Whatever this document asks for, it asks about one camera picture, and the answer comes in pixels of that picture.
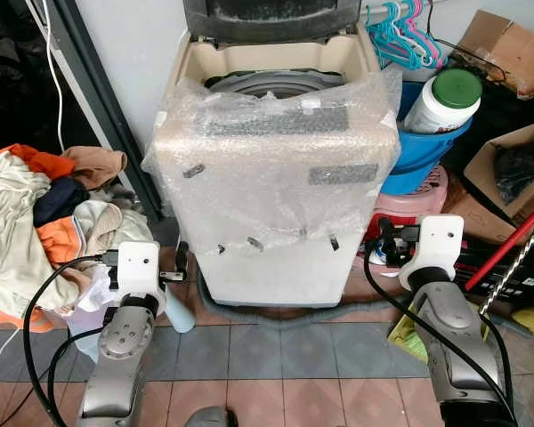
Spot beige top-load washing machine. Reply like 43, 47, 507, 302
151, 27, 401, 309

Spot pink plastic stool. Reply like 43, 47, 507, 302
372, 165, 451, 243

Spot light blue plastic stool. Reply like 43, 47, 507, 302
67, 283, 198, 359

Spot pale beige cloth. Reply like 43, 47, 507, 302
70, 199, 155, 261

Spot blue plastic basin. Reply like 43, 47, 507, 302
380, 82, 473, 196

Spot green bristle broom head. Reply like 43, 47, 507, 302
387, 305, 430, 364

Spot open cardboard box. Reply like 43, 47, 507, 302
462, 118, 534, 213

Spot silver spiral metal pole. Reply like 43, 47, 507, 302
478, 212, 534, 316

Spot orange shirt white trim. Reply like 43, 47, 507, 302
35, 215, 86, 268

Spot clear bubble wrap sheet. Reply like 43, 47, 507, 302
142, 69, 404, 261

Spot black box red print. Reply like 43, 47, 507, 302
452, 238, 534, 305

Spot brown cloth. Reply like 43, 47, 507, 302
61, 146, 128, 191

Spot navy blue garment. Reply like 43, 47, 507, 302
32, 175, 93, 229

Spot black plastic bag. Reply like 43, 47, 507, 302
493, 146, 534, 203

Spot white bottle green cap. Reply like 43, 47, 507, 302
401, 68, 484, 135

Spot grey robot leg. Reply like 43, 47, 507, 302
184, 406, 242, 427

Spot large cream shirt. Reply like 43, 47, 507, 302
0, 152, 83, 318

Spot bright orange garment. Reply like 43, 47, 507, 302
0, 143, 77, 181

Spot teal and pink hangers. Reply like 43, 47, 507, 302
363, 0, 448, 71

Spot torn brown cardboard box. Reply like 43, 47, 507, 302
449, 10, 534, 100

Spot dark grey washer lid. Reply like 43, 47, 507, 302
182, 0, 362, 44

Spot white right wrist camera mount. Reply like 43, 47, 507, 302
398, 215, 466, 292

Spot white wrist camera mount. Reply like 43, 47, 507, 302
398, 215, 466, 292
115, 240, 169, 318

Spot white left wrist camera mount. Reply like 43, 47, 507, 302
115, 240, 169, 318

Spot red broom handle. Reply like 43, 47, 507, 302
463, 196, 534, 294

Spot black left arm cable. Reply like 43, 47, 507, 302
22, 253, 122, 427

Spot dark grey door frame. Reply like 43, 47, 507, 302
43, 0, 167, 225

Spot white wall cable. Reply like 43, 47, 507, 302
25, 0, 69, 154

